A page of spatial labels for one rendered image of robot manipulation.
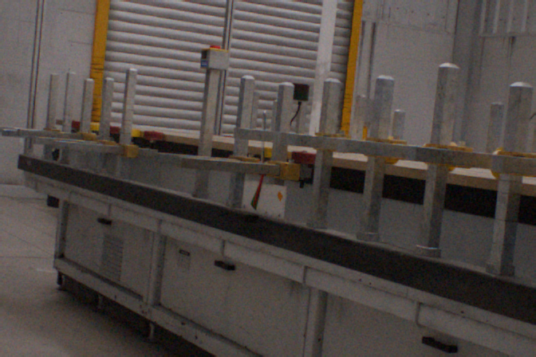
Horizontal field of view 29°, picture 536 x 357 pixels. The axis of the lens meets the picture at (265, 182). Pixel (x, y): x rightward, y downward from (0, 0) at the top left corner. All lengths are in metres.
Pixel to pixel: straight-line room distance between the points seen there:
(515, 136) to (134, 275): 2.71
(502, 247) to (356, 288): 0.59
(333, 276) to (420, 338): 0.30
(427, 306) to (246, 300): 1.32
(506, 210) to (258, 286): 1.55
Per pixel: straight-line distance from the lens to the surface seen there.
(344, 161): 3.05
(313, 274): 2.92
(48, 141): 4.31
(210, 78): 3.52
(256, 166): 2.99
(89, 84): 4.67
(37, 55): 5.46
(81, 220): 5.33
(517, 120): 2.26
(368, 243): 2.62
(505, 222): 2.27
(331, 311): 3.24
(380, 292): 2.65
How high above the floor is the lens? 0.96
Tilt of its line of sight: 3 degrees down
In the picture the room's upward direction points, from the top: 6 degrees clockwise
